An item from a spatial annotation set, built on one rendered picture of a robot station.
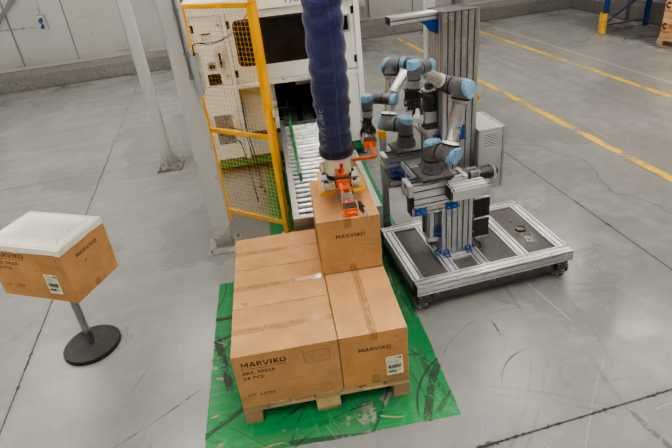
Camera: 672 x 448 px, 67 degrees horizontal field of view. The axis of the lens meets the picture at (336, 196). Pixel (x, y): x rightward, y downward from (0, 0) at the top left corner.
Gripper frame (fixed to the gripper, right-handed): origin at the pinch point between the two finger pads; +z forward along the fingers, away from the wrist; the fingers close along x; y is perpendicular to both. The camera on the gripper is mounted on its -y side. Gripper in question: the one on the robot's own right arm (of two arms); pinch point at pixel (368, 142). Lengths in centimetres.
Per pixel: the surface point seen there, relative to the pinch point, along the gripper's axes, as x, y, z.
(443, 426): 8, 145, 119
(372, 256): -12, 60, 55
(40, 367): -254, 44, 119
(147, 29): -334, -864, 29
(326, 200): -37, 32, 24
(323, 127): -33, 37, -29
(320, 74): -32, 40, -63
